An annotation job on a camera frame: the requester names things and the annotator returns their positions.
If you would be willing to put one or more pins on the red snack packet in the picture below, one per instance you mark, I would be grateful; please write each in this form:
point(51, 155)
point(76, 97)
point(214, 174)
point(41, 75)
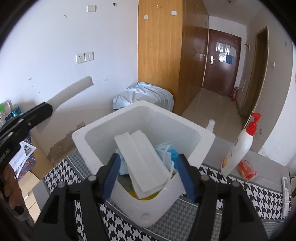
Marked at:
point(246, 170)

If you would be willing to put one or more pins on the side wooden door frame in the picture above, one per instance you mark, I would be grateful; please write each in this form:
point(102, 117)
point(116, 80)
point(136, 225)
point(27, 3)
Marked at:
point(258, 74)

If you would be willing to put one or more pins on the dark brown entrance door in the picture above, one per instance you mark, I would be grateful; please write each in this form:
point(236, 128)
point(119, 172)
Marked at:
point(222, 62)

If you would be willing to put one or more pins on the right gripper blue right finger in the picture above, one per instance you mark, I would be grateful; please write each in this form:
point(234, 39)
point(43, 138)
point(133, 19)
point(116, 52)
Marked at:
point(240, 220)

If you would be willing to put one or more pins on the red fire extinguisher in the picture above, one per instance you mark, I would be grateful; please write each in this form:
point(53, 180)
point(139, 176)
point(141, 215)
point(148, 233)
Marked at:
point(234, 94)

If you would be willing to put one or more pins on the white wall socket pair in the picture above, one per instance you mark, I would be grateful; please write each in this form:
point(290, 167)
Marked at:
point(84, 57)

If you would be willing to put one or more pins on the light blue crumpled bedsheet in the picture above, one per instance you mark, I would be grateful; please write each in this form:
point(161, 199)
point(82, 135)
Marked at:
point(144, 91)

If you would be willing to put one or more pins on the light wooden wardrobe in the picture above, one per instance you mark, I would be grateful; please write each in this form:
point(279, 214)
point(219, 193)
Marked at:
point(172, 47)

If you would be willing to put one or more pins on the papers on floor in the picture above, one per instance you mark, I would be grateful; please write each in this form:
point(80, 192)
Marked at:
point(18, 161)

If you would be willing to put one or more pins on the white remote control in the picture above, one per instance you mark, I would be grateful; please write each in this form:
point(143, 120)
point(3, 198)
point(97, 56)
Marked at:
point(286, 197)

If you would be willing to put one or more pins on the blue face masks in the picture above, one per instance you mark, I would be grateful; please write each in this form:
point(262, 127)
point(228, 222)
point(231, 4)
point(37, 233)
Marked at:
point(166, 159)

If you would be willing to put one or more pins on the person's left hand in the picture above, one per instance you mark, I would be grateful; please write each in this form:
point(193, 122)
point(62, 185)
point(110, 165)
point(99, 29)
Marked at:
point(11, 188)

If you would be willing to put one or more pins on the white red pump bottle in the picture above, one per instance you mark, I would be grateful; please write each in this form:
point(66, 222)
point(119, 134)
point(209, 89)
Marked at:
point(240, 147)

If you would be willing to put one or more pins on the white wall switch plate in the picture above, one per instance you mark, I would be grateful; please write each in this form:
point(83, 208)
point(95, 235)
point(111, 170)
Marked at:
point(91, 8)

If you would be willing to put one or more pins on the white foam box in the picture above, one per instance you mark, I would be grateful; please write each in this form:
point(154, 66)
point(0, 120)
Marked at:
point(135, 130)

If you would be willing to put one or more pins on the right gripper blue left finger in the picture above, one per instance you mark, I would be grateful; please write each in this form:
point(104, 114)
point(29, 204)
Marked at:
point(57, 220)

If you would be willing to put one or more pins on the blue spray bottle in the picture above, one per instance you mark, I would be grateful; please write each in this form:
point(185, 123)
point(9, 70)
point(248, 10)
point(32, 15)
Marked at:
point(210, 126)

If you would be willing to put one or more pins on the white masks stack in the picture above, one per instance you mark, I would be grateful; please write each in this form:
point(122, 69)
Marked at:
point(146, 188)

